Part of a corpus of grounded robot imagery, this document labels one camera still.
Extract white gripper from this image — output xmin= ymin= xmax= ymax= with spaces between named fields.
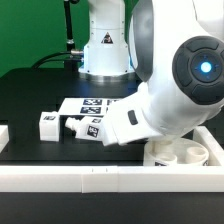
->
xmin=100 ymin=93 xmax=162 ymax=146

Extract white round stool seat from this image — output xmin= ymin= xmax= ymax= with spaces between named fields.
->
xmin=143 ymin=138 xmax=209 ymax=166

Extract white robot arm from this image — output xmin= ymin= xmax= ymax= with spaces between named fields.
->
xmin=100 ymin=0 xmax=224 ymax=146

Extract white marker sheet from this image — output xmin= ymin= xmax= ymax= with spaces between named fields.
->
xmin=58 ymin=98 xmax=118 ymax=116

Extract white fence front wall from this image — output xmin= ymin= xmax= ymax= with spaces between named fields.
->
xmin=0 ymin=166 xmax=224 ymax=193

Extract black camera pole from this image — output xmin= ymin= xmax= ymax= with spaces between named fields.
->
xmin=63 ymin=0 xmax=79 ymax=71

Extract black cable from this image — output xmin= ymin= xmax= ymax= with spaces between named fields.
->
xmin=31 ymin=49 xmax=84 ymax=70

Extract white fence left wall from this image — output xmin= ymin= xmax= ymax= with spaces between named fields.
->
xmin=0 ymin=125 xmax=9 ymax=153

